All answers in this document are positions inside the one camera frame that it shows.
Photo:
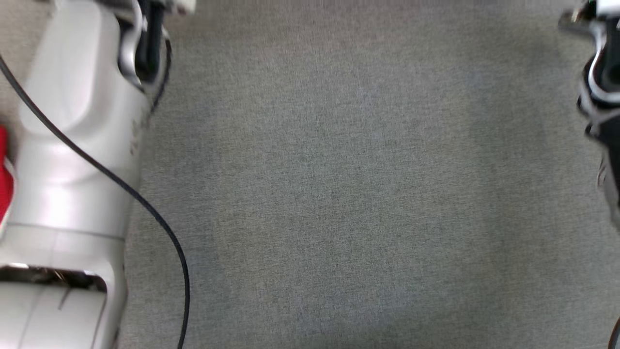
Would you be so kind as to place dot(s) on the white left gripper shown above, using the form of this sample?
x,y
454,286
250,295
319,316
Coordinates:
x,y
180,5

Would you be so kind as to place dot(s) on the red shorts white trim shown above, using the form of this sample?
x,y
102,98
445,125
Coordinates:
x,y
4,184

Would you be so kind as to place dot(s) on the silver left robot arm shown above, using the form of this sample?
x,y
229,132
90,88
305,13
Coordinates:
x,y
68,145

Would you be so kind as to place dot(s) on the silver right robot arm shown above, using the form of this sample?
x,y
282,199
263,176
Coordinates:
x,y
605,87

